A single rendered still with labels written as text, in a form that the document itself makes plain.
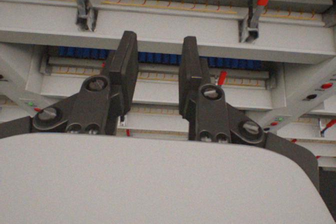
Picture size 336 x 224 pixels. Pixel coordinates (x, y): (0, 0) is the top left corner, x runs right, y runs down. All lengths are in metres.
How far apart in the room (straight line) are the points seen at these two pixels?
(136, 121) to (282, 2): 0.52
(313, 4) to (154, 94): 0.36
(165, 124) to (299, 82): 0.41
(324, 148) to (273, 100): 0.62
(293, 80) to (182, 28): 0.29
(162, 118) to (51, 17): 0.44
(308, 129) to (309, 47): 0.49
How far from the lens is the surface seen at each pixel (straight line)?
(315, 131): 0.86
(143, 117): 0.66
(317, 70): 0.46
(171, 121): 0.66
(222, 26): 0.35
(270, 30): 0.38
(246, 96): 0.53
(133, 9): 0.35
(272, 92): 0.57
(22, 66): 0.52
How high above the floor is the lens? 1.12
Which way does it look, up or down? 59 degrees down
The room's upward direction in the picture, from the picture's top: 7 degrees clockwise
